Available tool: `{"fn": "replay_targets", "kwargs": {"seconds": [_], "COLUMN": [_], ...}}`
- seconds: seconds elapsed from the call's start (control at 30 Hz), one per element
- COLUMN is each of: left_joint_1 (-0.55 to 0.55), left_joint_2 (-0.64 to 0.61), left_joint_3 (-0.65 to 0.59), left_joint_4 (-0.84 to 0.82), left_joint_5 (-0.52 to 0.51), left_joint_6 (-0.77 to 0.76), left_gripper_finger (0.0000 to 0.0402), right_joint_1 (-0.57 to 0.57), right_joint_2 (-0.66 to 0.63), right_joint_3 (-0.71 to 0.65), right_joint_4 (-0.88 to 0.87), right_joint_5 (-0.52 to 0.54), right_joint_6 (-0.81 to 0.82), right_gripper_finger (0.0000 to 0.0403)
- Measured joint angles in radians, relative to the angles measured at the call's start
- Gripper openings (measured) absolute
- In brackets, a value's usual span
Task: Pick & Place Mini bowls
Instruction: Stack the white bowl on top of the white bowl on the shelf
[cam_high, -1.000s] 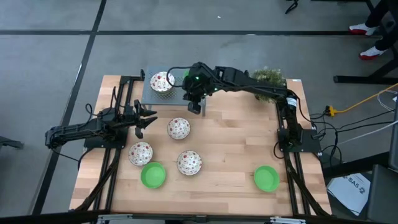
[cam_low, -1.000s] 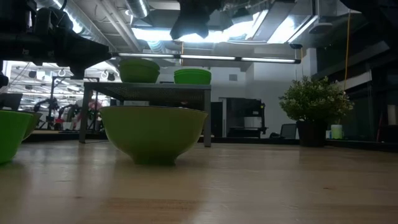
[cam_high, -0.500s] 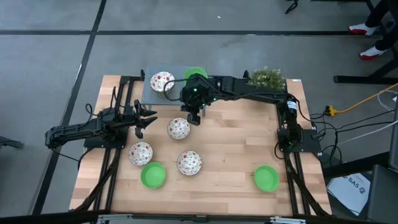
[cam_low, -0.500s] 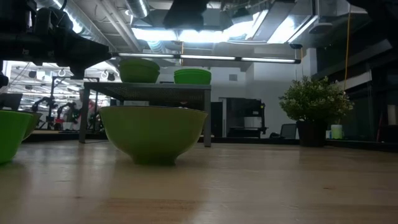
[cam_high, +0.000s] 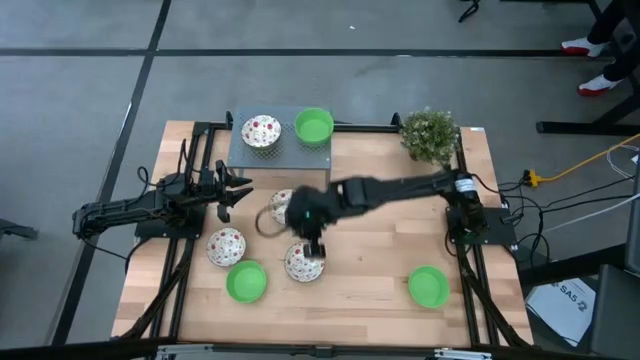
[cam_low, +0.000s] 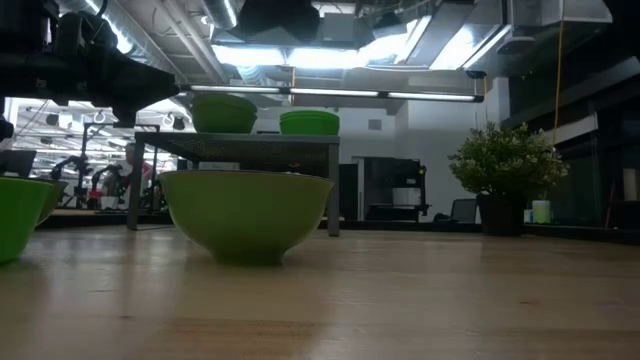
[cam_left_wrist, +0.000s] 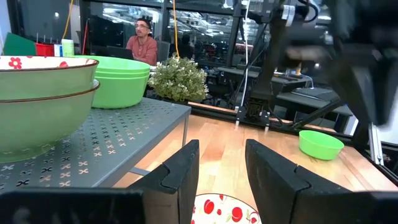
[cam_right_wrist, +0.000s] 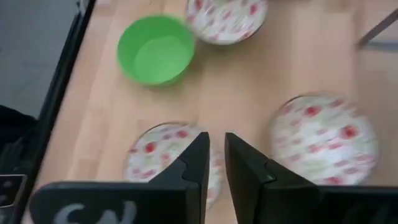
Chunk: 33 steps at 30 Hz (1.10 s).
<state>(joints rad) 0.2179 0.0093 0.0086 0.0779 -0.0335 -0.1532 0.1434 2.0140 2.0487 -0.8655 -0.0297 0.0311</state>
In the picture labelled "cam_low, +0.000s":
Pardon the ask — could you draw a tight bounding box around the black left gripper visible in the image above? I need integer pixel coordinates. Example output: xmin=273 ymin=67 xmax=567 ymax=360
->
xmin=49 ymin=47 xmax=180 ymax=129

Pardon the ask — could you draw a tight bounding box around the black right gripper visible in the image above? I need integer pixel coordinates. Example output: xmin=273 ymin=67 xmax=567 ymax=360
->
xmin=237 ymin=0 xmax=321 ymax=44

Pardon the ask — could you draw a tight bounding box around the olive green bowl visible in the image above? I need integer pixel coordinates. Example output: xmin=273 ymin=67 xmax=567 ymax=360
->
xmin=158 ymin=169 xmax=335 ymax=266

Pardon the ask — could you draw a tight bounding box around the person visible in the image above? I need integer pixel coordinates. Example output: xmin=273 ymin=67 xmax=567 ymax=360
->
xmin=102 ymin=142 xmax=154 ymax=211

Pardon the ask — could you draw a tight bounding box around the long light bar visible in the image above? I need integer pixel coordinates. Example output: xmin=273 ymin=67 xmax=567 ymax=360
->
xmin=177 ymin=83 xmax=486 ymax=104

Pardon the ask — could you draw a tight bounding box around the grey perforated metal shelf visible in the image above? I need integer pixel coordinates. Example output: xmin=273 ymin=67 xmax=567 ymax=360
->
xmin=126 ymin=131 xmax=341 ymax=238

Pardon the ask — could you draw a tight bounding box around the dark computer monitor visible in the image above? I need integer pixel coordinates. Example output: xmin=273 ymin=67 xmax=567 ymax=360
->
xmin=0 ymin=148 xmax=38 ymax=177

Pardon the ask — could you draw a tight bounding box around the grey office chair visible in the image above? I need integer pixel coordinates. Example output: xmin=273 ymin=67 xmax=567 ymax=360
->
xmin=432 ymin=198 xmax=479 ymax=224

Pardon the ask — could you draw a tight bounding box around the small potted green plant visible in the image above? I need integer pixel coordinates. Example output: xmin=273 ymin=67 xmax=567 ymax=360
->
xmin=448 ymin=121 xmax=570 ymax=237

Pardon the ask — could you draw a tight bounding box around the pale green cup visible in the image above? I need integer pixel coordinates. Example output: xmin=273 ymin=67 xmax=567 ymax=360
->
xmin=531 ymin=199 xmax=552 ymax=225

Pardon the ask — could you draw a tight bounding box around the yellow extension cable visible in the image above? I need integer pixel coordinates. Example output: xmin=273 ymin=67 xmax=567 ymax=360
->
xmin=551 ymin=19 xmax=565 ymax=146

